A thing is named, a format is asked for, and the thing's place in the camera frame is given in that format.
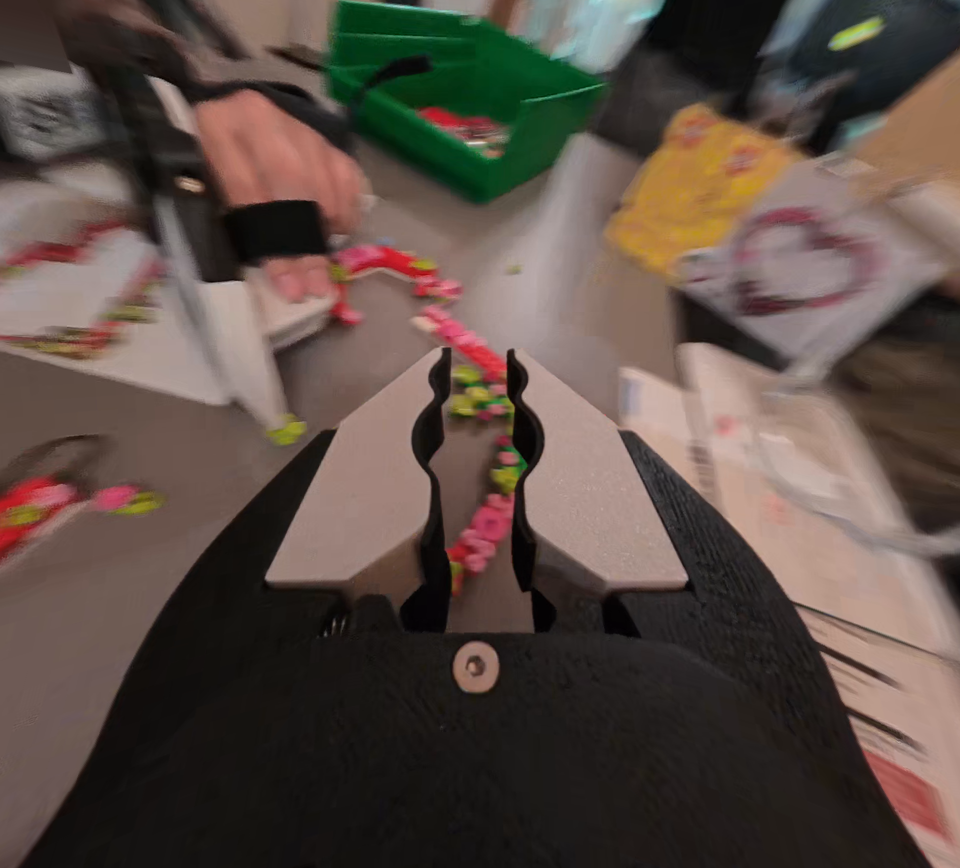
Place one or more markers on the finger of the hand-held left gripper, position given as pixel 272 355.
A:
pixel 240 358

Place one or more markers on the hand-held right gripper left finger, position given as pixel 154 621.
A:
pixel 360 508

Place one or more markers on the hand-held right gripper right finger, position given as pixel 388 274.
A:
pixel 600 508

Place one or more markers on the lime lego flower piece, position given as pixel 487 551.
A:
pixel 286 430

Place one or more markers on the red flowered lego strip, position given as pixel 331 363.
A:
pixel 491 523

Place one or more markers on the person's left forearm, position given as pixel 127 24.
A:
pixel 112 20

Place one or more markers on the red lego arc section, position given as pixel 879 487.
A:
pixel 382 260

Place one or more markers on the pink and lime lego flower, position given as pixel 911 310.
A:
pixel 124 500

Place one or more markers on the red lego section with flowers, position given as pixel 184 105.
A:
pixel 37 508

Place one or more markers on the pile of red lego pieces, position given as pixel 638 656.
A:
pixel 469 129

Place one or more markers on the person's left hand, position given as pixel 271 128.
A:
pixel 277 162

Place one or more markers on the white instruction booklet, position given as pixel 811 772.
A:
pixel 172 365

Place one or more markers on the white box with heart print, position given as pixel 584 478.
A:
pixel 810 328

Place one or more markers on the green plastic bin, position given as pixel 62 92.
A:
pixel 480 65

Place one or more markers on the yellow plastic bag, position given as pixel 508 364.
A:
pixel 697 185

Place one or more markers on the paper with red print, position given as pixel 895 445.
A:
pixel 900 793

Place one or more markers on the brown cardboard sheet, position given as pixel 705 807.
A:
pixel 915 132

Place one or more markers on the dark backpack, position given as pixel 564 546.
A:
pixel 892 80

